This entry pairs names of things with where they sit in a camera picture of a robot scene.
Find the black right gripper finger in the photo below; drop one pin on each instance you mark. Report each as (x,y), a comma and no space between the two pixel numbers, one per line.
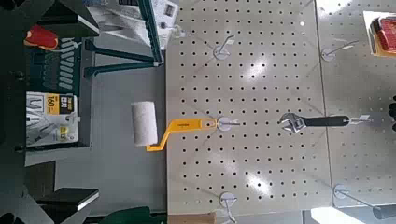
(74,20)
(71,199)

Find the cream perforated pegboard panel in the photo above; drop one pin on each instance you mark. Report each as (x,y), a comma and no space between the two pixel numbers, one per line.
(271,105)
(358,87)

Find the blue scissors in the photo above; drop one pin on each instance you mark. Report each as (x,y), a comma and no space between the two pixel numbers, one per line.
(124,23)

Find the grey plastic crate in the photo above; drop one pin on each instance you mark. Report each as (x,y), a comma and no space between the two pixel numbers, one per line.
(53,68)

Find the black grip hanging tool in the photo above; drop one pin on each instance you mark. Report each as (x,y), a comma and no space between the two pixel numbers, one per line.
(386,212)

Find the pliers in white yellow package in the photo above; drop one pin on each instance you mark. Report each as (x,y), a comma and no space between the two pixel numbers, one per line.
(53,105)

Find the red tool in yellow package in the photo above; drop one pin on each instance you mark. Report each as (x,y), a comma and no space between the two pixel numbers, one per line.
(389,34)

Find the grey partition back panel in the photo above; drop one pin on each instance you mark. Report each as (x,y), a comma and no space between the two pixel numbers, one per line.
(118,171)

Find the white pegboard hook with tag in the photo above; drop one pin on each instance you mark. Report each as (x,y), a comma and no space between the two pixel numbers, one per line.
(365,118)
(341,190)
(328,55)

